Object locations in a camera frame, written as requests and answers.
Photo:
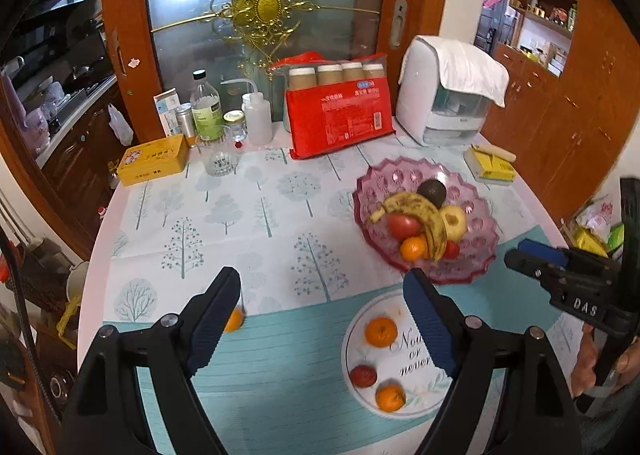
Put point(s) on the blue white carton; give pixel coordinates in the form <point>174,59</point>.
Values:
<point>167,110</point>

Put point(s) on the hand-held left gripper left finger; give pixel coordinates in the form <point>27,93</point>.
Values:
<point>215,330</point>

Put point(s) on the small orange tangerine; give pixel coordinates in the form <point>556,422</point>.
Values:
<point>381,331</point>
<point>235,322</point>
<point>390,397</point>
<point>412,248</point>

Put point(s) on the dark green avocado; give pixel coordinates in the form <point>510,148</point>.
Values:
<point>432,191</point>

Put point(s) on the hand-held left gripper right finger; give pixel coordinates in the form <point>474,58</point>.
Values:
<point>425,325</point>

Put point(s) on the beige capped drink cup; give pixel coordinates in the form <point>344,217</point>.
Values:
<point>374,71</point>

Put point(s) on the wooden glass door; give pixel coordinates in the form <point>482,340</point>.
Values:
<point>125,10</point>

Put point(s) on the spotted yellow banana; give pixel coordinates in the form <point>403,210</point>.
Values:
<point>415,202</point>

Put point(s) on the kitchen counter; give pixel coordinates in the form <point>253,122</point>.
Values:
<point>75,115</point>

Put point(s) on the large red apple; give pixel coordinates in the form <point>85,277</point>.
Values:
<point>402,226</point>

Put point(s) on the clear bottle green label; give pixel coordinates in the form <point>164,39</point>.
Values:
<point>205,105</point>

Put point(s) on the pink glass bowl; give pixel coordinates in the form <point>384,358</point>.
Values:
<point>380,185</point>

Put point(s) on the clear drinking glass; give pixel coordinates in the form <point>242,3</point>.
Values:
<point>218,160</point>

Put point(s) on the white towel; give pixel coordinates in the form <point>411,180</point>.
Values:
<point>470,65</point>

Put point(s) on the red bumpy round fruit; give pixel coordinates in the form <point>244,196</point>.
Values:
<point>452,250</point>

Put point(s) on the white pot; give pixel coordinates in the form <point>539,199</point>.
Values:
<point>77,280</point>

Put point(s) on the small red apple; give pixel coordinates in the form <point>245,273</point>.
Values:
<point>363,375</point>

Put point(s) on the white countertop appliance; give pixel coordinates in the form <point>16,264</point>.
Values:
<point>417,85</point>

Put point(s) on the gold door ornament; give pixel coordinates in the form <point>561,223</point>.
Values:
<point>265,10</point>

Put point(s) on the red bag of paper cups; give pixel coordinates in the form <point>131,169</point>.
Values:
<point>340,115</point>

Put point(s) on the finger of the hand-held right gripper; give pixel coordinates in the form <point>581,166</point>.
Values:
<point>525,262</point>
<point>542,250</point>

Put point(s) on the white printed snack bag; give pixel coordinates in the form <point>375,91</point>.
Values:
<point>597,212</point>

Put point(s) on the wooden cabinet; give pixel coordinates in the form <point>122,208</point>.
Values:
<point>575,100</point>

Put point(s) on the silver metal can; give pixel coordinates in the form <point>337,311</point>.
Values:
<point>184,122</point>

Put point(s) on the small jar gold lid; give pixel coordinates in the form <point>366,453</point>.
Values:
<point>235,125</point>

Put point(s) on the white squeeze bottle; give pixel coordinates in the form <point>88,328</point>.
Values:
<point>257,117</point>

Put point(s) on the yellow packet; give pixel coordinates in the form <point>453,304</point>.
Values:
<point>492,171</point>

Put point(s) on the person's right hand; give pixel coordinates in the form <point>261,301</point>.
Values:
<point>582,365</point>

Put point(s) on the yellow apple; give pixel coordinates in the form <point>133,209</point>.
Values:
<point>456,224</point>

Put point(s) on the cream stick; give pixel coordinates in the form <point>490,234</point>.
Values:
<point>495,152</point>

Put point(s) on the white plastic bag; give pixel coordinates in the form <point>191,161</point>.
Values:
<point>120,125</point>

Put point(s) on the yellow tin box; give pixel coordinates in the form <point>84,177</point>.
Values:
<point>150,160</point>

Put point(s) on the yellow snack bag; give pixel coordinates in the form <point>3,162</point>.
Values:
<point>590,241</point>

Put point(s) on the person's right forearm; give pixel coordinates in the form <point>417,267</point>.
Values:
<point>615,420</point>

